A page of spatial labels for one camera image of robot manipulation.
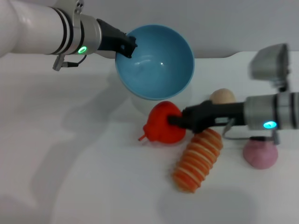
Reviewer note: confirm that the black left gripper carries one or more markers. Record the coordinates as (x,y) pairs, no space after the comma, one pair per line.
(109,39)

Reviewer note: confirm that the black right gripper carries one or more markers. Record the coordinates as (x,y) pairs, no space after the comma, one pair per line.
(210,114)

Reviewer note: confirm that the orange toy fruit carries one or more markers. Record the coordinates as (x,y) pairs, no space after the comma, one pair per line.
(158,126)

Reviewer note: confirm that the blue bowl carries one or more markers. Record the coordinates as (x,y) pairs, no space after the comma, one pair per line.
(156,67)

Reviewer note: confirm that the orange striped bread loaf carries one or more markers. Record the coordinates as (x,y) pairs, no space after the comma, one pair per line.
(198,161)

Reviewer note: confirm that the beige round bun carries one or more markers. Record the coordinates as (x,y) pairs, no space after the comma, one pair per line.
(222,96)

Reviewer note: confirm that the pink round bun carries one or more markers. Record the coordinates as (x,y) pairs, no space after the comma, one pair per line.
(260,156)

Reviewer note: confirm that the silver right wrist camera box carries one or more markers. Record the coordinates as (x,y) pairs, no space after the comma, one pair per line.
(268,63)

